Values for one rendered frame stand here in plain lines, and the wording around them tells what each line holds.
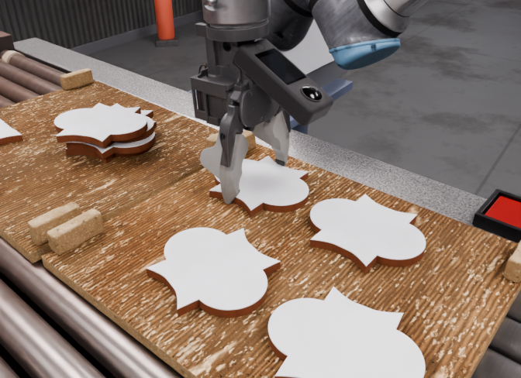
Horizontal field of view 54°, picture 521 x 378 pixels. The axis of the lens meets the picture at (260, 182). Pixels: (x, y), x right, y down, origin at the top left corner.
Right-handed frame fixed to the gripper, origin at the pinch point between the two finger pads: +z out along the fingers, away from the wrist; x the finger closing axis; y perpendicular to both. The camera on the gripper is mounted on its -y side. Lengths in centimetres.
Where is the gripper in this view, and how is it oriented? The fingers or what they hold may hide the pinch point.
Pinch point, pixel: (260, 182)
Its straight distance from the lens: 65.8
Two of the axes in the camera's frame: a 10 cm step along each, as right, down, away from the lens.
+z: 0.5, 8.7, 4.9
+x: -6.4, 4.0, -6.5
